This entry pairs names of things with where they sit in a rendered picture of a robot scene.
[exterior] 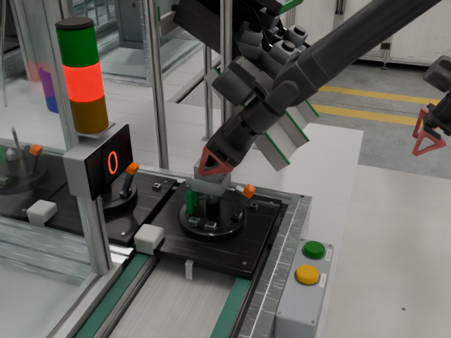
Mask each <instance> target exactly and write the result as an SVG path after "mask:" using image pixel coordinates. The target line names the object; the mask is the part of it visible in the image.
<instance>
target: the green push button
mask: <svg viewBox="0 0 451 338"><path fill-rule="evenodd" d="M303 251H304V253H305V254H306V255H307V256H309V257H311V258H320V257H322V256H323V255H324V252H325V247H324V246H323V245H322V244H321V243H320V242H317V241H309V242H307V243H306V244H305V245H304V250H303Z"/></svg>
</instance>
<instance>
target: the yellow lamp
mask: <svg viewBox="0 0 451 338"><path fill-rule="evenodd" d="M69 101H70V108H71V111H72V118H73V122H74V128H75V130H76V131H77V132H79V133H85V134H90V133H99V132H101V131H103V130H105V129H107V128H108V126H109V120H108V115H107V107H106V102H105V94H104V95H103V96H102V97H101V98H100V99H97V100H95V101H89V102H76V101H72V100H71V99H69Z"/></svg>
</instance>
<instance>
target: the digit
mask: <svg viewBox="0 0 451 338"><path fill-rule="evenodd" d="M101 155H102V159H103V167H104V171H105V179H106V183H107V185H108V184H109V183H110V182H111V181H112V180H113V179H114V178H115V177H116V176H117V175H118V174H119V173H120V172H121V171H122V165H121V155H120V150H119V141H118V137H117V138H116V139H115V140H114V141H113V142H111V143H110V144H109V145H108V146H107V147H106V148H105V149H104V150H103V151H101Z"/></svg>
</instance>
